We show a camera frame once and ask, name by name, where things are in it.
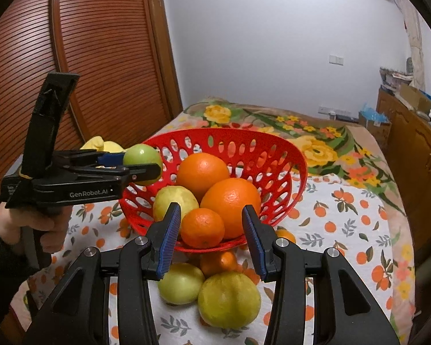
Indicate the white wall switch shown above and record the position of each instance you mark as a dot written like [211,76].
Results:
[336,59]

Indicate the pale yellow pear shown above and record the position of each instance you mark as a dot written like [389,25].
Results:
[174,201]

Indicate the yellow-green pear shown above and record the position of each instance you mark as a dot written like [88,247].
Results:
[181,284]

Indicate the yellow lemon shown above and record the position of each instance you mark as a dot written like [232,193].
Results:
[229,302]

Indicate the wall socket strip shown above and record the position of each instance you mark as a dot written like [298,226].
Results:
[337,113]

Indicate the open cardboard box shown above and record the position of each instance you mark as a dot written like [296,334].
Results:
[415,99]

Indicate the patterned white curtain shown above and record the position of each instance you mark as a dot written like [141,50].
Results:
[415,43]

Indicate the person's left forearm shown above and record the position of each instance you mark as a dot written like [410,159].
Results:
[3,276]

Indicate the small tangerine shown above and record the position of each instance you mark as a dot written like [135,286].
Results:
[202,229]
[219,263]

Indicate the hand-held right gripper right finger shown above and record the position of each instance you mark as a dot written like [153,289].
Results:
[255,240]

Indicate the small green apple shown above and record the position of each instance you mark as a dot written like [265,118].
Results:
[140,156]

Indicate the cardboard box with blue bags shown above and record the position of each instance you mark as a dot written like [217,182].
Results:
[375,122]

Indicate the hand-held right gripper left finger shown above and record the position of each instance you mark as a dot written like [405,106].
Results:
[168,237]

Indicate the large orange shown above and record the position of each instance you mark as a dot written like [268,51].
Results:
[233,206]
[203,176]

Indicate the pile of folded cloths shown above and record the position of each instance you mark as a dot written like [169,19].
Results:
[395,78]

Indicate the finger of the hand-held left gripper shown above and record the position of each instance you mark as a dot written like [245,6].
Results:
[143,174]
[111,158]

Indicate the red perforated plastic basket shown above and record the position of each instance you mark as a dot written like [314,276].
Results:
[273,172]

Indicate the floral blanket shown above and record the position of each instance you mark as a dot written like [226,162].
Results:
[309,133]

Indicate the person's left hand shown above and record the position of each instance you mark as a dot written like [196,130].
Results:
[10,219]

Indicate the brown louvered wooden wardrobe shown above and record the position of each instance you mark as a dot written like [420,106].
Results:
[111,61]

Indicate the wooden sideboard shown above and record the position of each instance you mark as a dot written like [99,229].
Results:
[416,158]

